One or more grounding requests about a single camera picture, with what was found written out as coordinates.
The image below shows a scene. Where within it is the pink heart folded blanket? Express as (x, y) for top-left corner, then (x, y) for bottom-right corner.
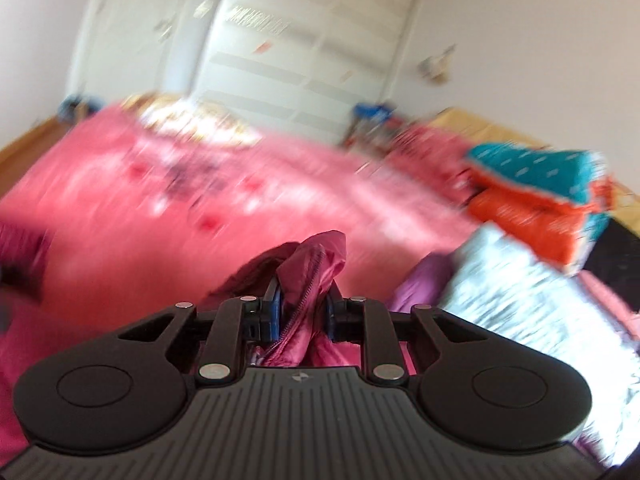
(385, 124), (476, 205)

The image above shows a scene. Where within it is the yellow headboard cover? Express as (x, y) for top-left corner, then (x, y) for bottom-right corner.
(428, 107), (640, 235)

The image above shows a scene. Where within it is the light blue folded quilt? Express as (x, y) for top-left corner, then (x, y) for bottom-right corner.
(438, 222), (639, 466)

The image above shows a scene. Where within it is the white bedroom door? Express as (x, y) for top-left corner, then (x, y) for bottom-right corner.
(67, 0), (186, 103)

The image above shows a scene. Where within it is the blue object on floor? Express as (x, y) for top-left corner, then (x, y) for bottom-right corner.
(56, 94), (105, 125)

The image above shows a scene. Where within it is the floral patterned pillow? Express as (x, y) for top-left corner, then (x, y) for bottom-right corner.
(120, 92), (262, 148)

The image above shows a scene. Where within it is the purple folded quilt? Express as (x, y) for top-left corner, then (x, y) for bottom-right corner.
(385, 252), (456, 313)

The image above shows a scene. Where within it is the pink floral bed cover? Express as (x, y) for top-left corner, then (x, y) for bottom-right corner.
(1, 106), (475, 462)

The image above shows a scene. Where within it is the white wardrobe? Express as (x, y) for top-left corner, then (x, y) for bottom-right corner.
(193, 0), (416, 144)

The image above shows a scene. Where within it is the crimson puffer down jacket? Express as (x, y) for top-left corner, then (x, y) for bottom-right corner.
(199, 228), (417, 376)

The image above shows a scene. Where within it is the black cushion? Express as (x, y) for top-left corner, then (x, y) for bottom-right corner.
(584, 220), (640, 313)

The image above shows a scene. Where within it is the wall hanging ornament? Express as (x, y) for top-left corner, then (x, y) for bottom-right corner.
(418, 44), (456, 84)

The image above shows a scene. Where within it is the teal and orange folded quilt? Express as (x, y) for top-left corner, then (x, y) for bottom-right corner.
(466, 143), (614, 275)

